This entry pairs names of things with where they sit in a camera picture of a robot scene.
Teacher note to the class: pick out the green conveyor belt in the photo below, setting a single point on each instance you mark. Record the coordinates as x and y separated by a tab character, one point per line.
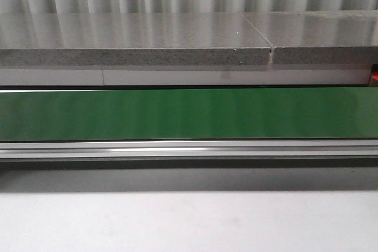
310	112

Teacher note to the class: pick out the grey stone slab left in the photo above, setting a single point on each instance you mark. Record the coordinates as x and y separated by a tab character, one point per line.
115	39

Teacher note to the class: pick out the grey stone slab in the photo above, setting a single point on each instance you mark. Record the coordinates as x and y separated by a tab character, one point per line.
319	37
115	39

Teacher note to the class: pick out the grey stone slab right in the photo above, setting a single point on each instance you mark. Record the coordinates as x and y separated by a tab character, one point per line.
319	37

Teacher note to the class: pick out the white panel under slab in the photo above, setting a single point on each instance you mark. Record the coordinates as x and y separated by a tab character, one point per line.
339	74

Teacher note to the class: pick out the red object at right edge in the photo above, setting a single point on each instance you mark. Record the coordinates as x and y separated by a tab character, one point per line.
373	79

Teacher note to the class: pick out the aluminium conveyor side rail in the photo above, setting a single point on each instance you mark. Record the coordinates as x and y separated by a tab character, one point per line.
186	150

